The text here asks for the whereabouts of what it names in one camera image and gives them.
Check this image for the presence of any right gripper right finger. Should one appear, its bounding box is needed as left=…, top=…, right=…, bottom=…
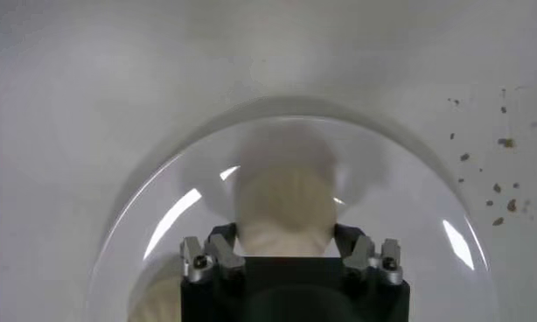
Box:
left=333, top=222, right=404, bottom=286

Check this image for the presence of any brown crumb scatter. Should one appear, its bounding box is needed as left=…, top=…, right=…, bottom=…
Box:
left=447, top=87, right=537, bottom=228

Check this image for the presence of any white steamed baozi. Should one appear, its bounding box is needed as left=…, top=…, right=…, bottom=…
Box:
left=235, top=126, right=339, bottom=257

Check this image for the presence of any white oval plate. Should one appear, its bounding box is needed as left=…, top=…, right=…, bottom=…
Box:
left=87, top=115, right=492, bottom=322

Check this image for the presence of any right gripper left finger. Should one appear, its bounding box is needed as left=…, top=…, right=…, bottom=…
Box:
left=179, top=222, right=247, bottom=285

